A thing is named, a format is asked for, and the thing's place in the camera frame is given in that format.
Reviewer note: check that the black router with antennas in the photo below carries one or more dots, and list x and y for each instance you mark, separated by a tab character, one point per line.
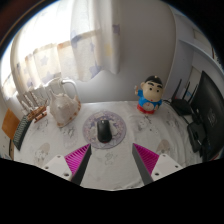
182	106

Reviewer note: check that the cartoon boy figure clock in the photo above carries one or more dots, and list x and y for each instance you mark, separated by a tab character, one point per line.
150	95

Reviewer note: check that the round printed purple mouse pad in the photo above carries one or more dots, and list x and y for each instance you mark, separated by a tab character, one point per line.
118	131

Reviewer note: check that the wooden model sailing ship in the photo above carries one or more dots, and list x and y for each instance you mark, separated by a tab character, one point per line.
35	108

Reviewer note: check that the orange flat board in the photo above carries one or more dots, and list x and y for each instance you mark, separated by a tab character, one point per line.
10	123

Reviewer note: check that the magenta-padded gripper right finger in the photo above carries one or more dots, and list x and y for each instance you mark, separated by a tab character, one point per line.
146	159

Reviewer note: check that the black computer mouse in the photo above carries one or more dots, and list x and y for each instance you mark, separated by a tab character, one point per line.
104	131

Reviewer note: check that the white printed tablecloth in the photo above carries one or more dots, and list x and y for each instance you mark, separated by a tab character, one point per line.
150	133

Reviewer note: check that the black computer monitor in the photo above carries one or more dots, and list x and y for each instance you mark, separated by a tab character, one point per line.
210	110

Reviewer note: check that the dark keyboard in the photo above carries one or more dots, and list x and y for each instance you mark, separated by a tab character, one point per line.
21	133

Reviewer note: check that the white star-print curtain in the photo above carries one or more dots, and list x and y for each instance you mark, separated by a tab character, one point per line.
76	40

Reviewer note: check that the white wall shelf unit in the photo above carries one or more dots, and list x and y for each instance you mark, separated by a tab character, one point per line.
196	50

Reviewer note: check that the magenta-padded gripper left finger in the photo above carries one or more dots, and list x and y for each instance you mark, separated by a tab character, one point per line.
77	159

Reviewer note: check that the black box device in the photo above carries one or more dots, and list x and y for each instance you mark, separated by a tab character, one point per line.
196	135

